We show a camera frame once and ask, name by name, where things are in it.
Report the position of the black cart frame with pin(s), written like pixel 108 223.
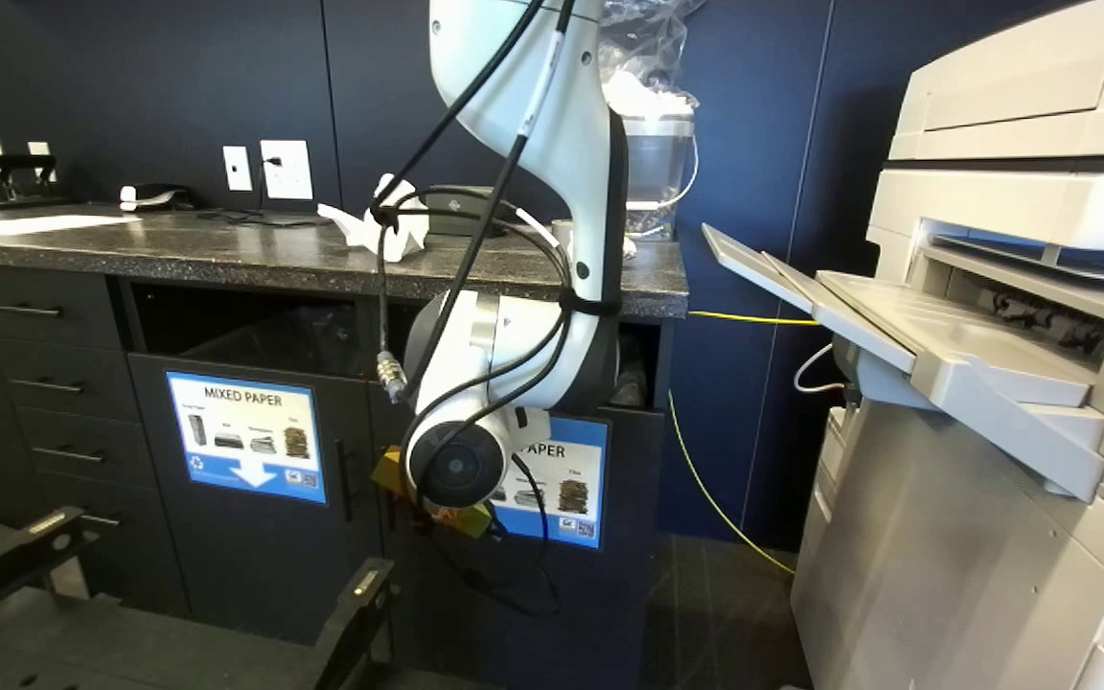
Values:
pixel 131 646

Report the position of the mixed paper label up arrow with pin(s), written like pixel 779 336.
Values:
pixel 572 485

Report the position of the small white wall plate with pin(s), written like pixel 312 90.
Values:
pixel 234 167

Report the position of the large white office printer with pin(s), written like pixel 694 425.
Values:
pixel 959 549

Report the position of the clear plastic bag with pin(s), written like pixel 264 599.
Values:
pixel 650 52

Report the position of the yellow snack bag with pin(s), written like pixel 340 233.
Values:
pixel 390 472

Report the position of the mixed paper label down arrow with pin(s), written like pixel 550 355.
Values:
pixel 246 436

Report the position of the clear plastic bucket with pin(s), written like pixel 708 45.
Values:
pixel 662 176

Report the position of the dark counter cabinet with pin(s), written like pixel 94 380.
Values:
pixel 260 563

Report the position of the large white wall outlet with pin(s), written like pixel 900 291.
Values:
pixel 287 171

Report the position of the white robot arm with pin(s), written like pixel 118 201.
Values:
pixel 572 140

